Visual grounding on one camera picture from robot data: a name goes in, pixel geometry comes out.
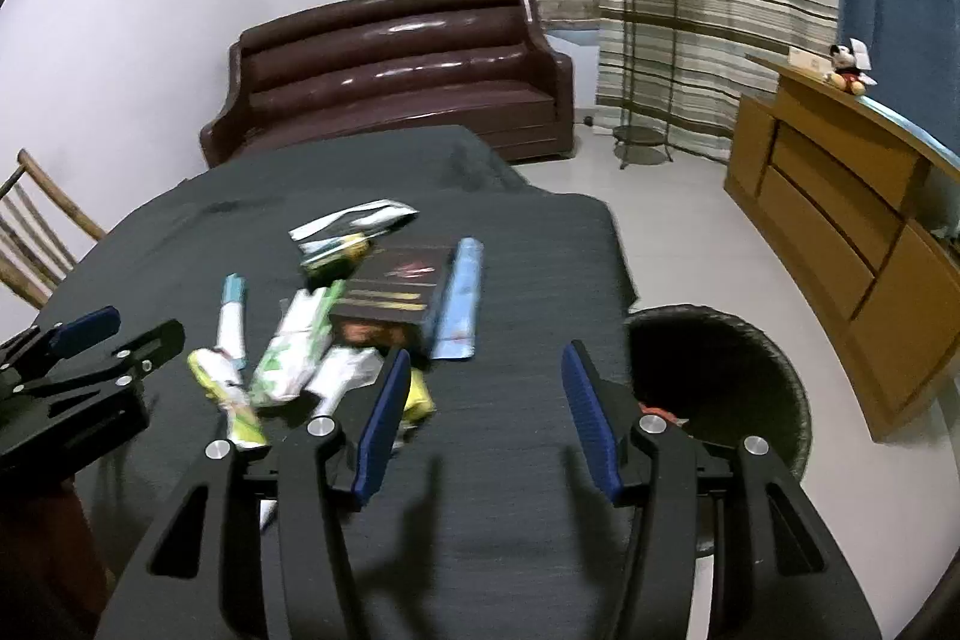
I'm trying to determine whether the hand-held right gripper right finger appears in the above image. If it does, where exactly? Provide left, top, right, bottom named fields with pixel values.
left=561, top=340, right=886, bottom=640

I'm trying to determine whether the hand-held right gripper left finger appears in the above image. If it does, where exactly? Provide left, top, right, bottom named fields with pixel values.
left=94, top=346, right=413, bottom=640

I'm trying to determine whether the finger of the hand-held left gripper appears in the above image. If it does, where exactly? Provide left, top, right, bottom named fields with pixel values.
left=30, top=319, right=186, bottom=402
left=0, top=305, right=122, bottom=386

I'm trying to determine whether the white sachet with green print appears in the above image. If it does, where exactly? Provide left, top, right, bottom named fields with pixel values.
left=247, top=280, right=346, bottom=408

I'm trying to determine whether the dark cardboard box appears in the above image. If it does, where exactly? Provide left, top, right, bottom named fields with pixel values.
left=328, top=240, right=460, bottom=360

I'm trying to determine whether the black wicker waste basket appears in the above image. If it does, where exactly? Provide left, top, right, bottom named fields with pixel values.
left=622, top=304, right=815, bottom=551

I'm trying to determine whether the yellow packet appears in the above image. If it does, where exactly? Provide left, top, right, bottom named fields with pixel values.
left=390, top=370, right=436, bottom=446

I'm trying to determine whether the plain white sachet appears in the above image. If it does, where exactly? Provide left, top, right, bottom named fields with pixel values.
left=304, top=346, right=380, bottom=420

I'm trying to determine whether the white tube with teal cap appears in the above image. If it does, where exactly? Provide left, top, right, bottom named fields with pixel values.
left=215, top=272, right=248, bottom=378

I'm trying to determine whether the yellow and white wrapper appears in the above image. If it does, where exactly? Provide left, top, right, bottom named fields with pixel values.
left=186, top=347, right=269, bottom=450

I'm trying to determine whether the bamboo chair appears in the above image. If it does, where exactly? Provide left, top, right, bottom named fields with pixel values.
left=0, top=149, right=106, bottom=311

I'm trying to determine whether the light blue tube packet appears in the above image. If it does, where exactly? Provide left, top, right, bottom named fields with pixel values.
left=427, top=237, right=485, bottom=362

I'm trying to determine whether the person's dark red clothing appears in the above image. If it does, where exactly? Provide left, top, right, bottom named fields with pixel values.
left=0, top=471, right=110, bottom=640

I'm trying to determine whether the green bottle with yellow label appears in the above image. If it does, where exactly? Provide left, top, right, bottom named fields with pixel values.
left=300, top=235, right=374, bottom=281

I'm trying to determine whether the dark grey tablecloth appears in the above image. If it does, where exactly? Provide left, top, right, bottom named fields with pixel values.
left=37, top=124, right=638, bottom=640

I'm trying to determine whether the silver foil packet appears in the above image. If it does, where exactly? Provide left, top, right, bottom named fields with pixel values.
left=289, top=199, right=419, bottom=251

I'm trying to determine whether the metal plant stand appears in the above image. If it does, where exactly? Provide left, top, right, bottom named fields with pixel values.
left=611, top=0, right=680, bottom=170

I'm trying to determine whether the dark brown leather sofa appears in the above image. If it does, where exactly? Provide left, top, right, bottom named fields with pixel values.
left=200, top=0, right=575, bottom=169

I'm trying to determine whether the wooden cabinet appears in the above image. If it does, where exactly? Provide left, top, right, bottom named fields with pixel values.
left=724, top=53, right=960, bottom=438

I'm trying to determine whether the small white box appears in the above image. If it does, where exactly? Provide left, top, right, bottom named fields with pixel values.
left=787, top=47, right=833, bottom=76

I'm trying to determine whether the mouse plush toy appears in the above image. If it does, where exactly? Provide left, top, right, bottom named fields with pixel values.
left=825, top=40, right=880, bottom=95

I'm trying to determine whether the green striped curtain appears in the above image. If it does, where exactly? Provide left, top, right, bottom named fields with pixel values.
left=592, top=0, right=841, bottom=161

